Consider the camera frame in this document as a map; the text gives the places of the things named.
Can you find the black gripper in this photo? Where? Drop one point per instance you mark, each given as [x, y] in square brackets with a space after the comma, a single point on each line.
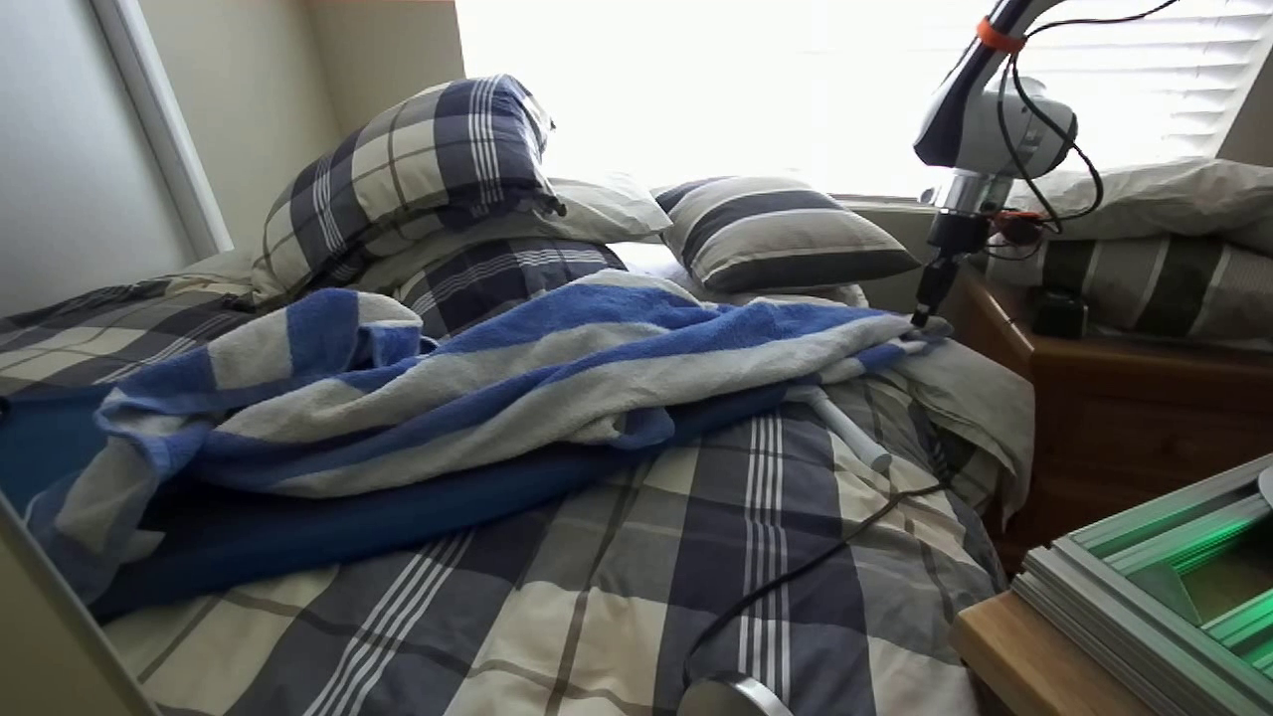
[932, 288]

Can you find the blue white striped towel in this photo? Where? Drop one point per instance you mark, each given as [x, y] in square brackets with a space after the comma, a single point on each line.
[336, 428]

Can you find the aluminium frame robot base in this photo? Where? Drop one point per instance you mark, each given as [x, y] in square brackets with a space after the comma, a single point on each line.
[1176, 593]

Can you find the white bed sheet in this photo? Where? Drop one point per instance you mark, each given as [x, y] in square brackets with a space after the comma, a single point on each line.
[906, 420]

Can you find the grey navy striped pillow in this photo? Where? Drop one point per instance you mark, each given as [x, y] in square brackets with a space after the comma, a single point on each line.
[757, 231]

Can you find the wooden nightstand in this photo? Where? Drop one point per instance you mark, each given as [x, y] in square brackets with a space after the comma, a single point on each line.
[1117, 424]

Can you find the white pillow on nightstand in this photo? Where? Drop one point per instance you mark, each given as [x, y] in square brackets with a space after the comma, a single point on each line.
[1185, 197]

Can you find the striped pillow on nightstand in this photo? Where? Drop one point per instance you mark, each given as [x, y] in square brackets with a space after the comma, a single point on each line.
[1170, 288]

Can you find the navy plaid duvet cover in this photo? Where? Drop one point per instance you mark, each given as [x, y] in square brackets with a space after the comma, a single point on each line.
[604, 603]

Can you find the dark plaid pillow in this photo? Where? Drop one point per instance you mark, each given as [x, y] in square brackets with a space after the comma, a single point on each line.
[495, 278]

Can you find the navy plaid pillow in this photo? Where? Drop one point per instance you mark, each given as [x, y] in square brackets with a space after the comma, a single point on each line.
[457, 155]

